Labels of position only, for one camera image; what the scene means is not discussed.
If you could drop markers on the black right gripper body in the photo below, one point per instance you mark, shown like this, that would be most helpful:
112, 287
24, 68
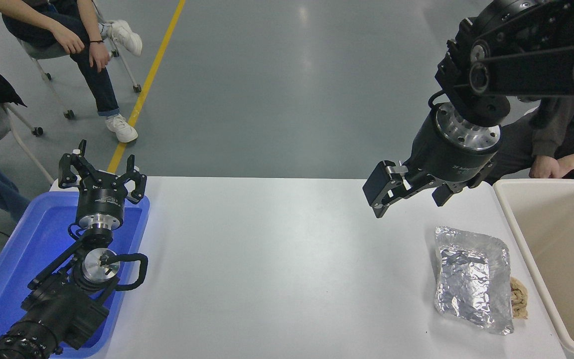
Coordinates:
446, 154

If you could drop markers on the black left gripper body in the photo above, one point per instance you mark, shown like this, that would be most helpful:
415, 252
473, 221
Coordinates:
101, 199

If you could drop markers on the foil plate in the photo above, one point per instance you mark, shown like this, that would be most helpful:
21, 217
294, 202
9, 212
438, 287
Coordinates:
474, 279

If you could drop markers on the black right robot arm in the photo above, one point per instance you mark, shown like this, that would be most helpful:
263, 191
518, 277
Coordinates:
531, 55

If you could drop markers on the person's right forearm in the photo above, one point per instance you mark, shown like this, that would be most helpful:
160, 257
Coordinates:
28, 17

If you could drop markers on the person's left forearm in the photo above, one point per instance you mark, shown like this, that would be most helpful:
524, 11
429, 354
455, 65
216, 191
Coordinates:
90, 22

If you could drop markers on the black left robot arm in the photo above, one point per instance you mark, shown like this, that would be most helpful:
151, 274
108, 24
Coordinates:
63, 309

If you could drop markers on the person's left hand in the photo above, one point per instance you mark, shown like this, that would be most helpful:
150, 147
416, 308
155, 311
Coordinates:
100, 56

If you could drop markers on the person's right hand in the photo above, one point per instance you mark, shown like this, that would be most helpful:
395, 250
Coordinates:
69, 41

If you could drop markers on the grey wheeled chair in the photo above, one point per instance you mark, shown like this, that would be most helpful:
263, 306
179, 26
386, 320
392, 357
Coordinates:
15, 129
43, 51

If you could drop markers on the blue plastic tray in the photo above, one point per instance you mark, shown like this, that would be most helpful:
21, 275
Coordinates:
28, 239

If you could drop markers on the crumpled tan paper ball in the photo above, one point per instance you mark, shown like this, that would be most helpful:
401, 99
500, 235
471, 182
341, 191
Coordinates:
519, 299

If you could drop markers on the large pale plastic bin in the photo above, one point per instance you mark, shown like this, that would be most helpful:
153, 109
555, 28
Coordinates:
566, 249

